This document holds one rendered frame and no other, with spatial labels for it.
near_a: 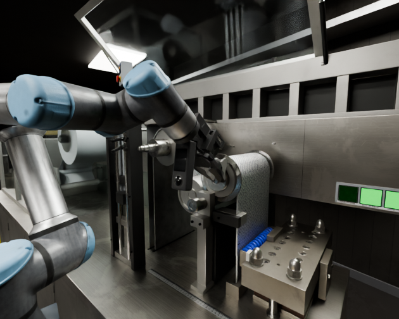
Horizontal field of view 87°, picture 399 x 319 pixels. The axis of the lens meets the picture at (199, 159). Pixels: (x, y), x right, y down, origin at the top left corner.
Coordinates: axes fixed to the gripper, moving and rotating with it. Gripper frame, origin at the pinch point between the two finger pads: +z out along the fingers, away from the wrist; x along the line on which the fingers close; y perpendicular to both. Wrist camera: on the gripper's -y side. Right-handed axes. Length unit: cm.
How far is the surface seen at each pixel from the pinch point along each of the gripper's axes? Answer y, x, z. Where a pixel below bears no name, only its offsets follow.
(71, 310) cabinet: -55, 51, 17
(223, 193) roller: -1.2, 0.0, 5.1
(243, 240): -9.7, -4.2, 18.8
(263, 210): 4.0, -4.3, 26.5
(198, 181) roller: 0.9, 10.7, 4.9
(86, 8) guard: 58, 79, -47
